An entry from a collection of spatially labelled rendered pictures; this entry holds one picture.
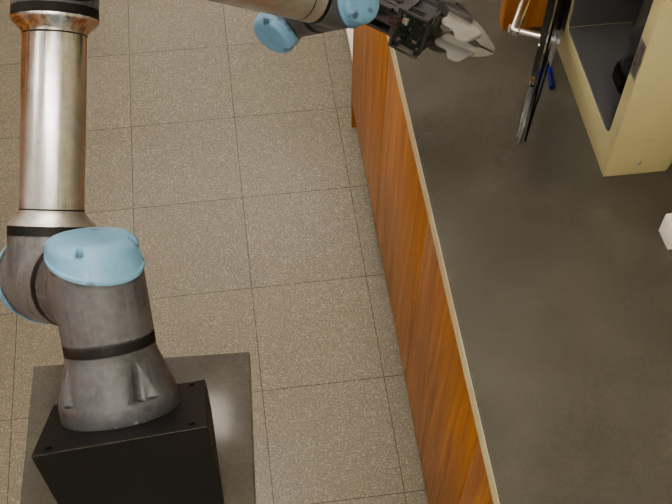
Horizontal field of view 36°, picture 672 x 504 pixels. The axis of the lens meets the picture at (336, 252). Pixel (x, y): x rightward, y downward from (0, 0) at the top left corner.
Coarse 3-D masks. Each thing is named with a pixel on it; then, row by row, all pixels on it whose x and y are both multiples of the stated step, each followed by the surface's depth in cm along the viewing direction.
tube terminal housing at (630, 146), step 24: (600, 24) 185; (648, 24) 149; (648, 48) 150; (576, 72) 182; (648, 72) 154; (576, 96) 184; (624, 96) 161; (648, 96) 159; (600, 120) 173; (624, 120) 163; (648, 120) 164; (600, 144) 174; (624, 144) 168; (648, 144) 169; (600, 168) 175; (624, 168) 173; (648, 168) 174
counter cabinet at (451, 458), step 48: (384, 48) 224; (384, 96) 231; (384, 144) 239; (384, 192) 248; (384, 240) 257; (432, 240) 189; (432, 288) 195; (432, 336) 200; (432, 384) 206; (432, 432) 213; (432, 480) 219; (480, 480) 168
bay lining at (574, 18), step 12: (576, 0) 179; (588, 0) 180; (600, 0) 180; (612, 0) 180; (624, 0) 181; (636, 0) 181; (576, 12) 182; (588, 12) 182; (600, 12) 182; (612, 12) 183; (624, 12) 183; (576, 24) 184; (588, 24) 184
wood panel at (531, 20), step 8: (504, 0) 191; (512, 0) 189; (536, 0) 190; (544, 0) 190; (504, 8) 191; (512, 8) 190; (536, 8) 191; (544, 8) 192; (504, 16) 192; (512, 16) 192; (528, 16) 193; (536, 16) 193; (544, 16) 193; (504, 24) 194; (528, 24) 194; (536, 24) 195
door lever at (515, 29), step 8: (520, 0) 160; (528, 0) 160; (520, 8) 159; (528, 8) 160; (520, 16) 158; (512, 24) 157; (520, 24) 157; (512, 32) 157; (520, 32) 157; (528, 32) 156; (536, 32) 156
